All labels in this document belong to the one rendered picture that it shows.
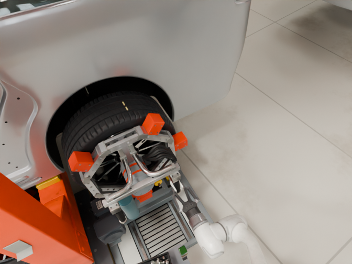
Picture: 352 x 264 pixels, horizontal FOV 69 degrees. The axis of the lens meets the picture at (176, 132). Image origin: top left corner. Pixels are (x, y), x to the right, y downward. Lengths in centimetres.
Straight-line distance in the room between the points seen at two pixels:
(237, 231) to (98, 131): 83
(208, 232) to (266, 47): 292
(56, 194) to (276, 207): 170
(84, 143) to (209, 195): 133
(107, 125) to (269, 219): 156
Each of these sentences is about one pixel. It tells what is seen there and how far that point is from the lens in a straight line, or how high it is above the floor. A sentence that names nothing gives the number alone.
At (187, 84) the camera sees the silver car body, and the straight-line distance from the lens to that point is 161.
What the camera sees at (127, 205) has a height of 73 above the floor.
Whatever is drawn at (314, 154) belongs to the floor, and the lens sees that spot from 276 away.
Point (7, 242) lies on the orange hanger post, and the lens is 118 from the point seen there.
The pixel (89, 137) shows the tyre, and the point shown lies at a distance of 133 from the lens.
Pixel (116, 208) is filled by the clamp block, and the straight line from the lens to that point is 133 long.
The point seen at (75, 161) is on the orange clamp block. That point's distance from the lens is 131.
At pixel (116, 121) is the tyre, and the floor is 118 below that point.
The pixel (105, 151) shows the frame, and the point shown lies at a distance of 129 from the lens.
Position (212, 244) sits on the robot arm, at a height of 88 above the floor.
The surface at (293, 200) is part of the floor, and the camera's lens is 246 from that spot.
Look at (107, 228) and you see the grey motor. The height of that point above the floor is 41.
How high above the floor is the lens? 215
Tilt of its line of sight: 53 degrees down
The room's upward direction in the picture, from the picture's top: 6 degrees counter-clockwise
